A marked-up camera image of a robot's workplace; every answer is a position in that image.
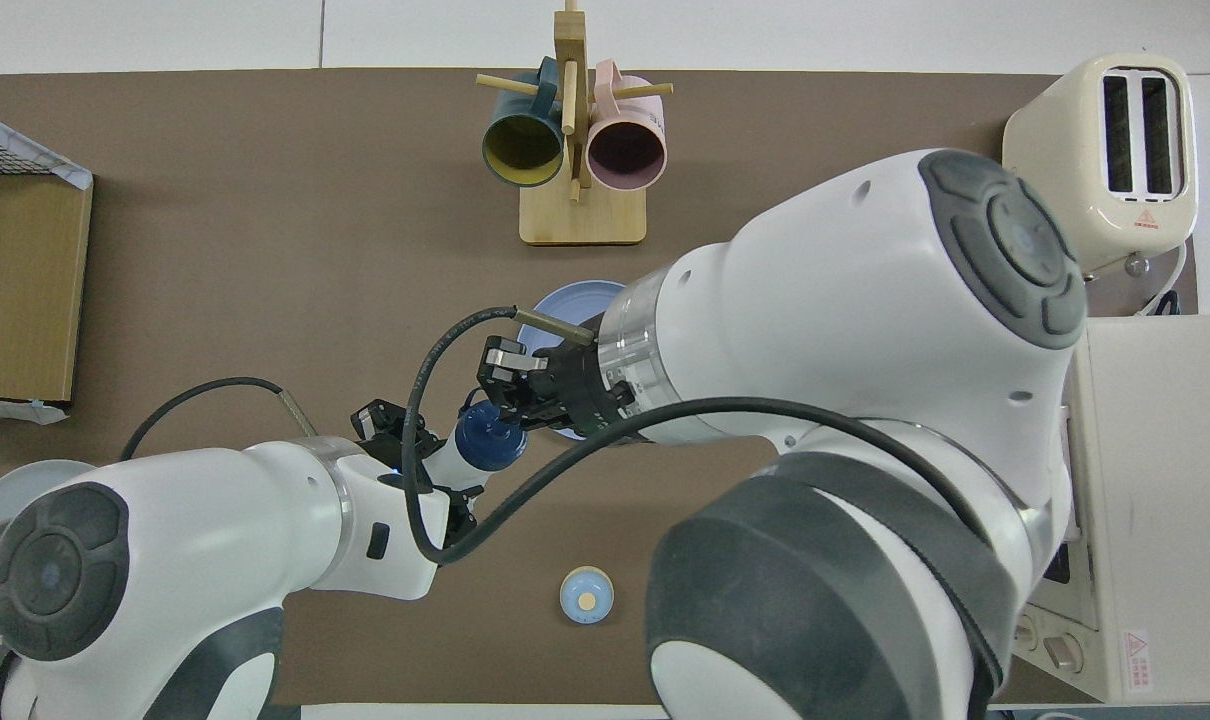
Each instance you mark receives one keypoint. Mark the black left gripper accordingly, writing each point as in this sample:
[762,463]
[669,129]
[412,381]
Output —
[393,462]

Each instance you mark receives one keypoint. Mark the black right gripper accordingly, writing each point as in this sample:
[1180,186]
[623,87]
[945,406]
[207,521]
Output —
[575,390]

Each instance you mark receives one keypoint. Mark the white seasoning bottle navy cap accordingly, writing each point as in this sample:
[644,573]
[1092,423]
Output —
[485,440]

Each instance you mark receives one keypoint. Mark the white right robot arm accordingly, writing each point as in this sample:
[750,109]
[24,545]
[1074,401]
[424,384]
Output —
[865,300]

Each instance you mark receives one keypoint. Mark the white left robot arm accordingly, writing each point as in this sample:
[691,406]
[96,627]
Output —
[215,530]

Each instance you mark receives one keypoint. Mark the blue round plate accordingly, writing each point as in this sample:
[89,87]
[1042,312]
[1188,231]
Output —
[565,305]

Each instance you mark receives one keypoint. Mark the grey-blue plate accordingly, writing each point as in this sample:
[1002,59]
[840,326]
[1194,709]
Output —
[35,475]

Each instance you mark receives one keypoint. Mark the wooden mug tree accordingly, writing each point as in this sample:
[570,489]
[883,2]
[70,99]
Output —
[583,215]

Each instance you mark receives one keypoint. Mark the blue call bell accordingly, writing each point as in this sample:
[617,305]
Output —
[587,595]

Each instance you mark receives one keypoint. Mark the teal mug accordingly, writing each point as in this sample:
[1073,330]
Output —
[522,150]

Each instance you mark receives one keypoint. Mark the pink ribbed mug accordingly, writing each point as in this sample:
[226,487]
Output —
[625,150]

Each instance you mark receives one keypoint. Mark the brown table mat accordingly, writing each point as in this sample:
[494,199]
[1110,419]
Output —
[265,250]

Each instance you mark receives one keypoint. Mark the wooden two-tier shelf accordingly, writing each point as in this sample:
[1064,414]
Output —
[25,290]

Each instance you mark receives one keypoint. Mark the cream two-slot toaster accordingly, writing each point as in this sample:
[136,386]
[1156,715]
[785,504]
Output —
[1055,180]

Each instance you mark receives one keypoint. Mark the white toaster oven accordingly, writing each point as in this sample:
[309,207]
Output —
[1165,480]

